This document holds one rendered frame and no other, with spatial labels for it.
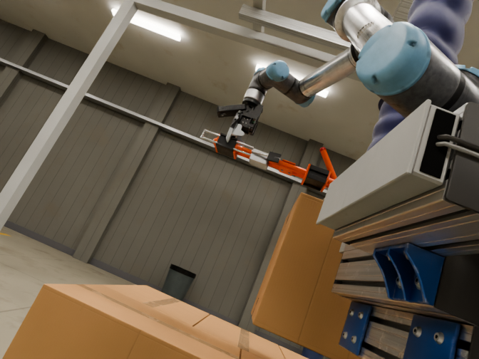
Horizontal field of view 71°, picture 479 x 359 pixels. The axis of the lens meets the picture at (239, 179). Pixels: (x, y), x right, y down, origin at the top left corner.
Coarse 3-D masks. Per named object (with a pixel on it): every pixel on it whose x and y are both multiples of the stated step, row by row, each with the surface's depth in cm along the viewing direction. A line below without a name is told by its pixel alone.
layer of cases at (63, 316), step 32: (64, 288) 100; (96, 288) 120; (128, 288) 151; (32, 320) 93; (64, 320) 92; (96, 320) 92; (128, 320) 95; (160, 320) 114; (192, 320) 141; (32, 352) 90; (64, 352) 90; (96, 352) 90; (128, 352) 90; (160, 352) 89; (192, 352) 91; (224, 352) 107; (256, 352) 131; (288, 352) 168
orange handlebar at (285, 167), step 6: (216, 138) 126; (246, 150) 124; (246, 156) 128; (270, 162) 123; (276, 162) 122; (282, 162) 122; (288, 162) 122; (276, 168) 126; (282, 168) 122; (288, 168) 121; (294, 168) 121; (300, 168) 121; (288, 174) 126; (294, 174) 125; (300, 174) 124; (330, 180) 119
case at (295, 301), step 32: (288, 224) 103; (320, 224) 98; (288, 256) 96; (320, 256) 96; (288, 288) 93; (320, 288) 93; (256, 320) 91; (288, 320) 91; (320, 320) 91; (320, 352) 88
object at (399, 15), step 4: (404, 0) 236; (408, 0) 235; (412, 0) 234; (400, 4) 241; (404, 4) 239; (408, 4) 238; (396, 8) 254; (400, 8) 243; (404, 8) 241; (408, 8) 240; (396, 12) 247; (400, 12) 246; (404, 12) 244; (392, 16) 260; (396, 16) 250; (400, 16) 249; (404, 16) 248; (396, 20) 253; (400, 20) 252; (404, 20) 250
